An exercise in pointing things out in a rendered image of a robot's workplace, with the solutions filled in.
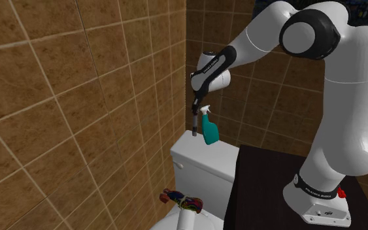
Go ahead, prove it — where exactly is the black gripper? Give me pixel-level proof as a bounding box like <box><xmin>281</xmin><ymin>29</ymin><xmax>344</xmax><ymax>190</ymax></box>
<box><xmin>191</xmin><ymin>92</ymin><xmax>204</xmax><ymax>137</ymax></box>

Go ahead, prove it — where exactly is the teal spray bottle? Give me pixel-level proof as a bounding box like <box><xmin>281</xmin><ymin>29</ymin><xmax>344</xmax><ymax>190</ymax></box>
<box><xmin>199</xmin><ymin>105</ymin><xmax>220</xmax><ymax>146</ymax></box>

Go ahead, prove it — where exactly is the white toilet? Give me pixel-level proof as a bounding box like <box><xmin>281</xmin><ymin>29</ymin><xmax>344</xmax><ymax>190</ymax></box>
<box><xmin>149</xmin><ymin>129</ymin><xmax>241</xmax><ymax>230</ymax></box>

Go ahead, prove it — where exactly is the multicoloured toy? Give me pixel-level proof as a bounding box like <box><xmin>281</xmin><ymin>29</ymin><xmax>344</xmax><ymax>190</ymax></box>
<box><xmin>158</xmin><ymin>188</ymin><xmax>205</xmax><ymax>214</ymax></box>

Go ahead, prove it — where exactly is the dark robot stand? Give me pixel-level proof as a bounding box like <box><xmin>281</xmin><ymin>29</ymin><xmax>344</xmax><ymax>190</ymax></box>
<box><xmin>223</xmin><ymin>144</ymin><xmax>368</xmax><ymax>230</ymax></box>

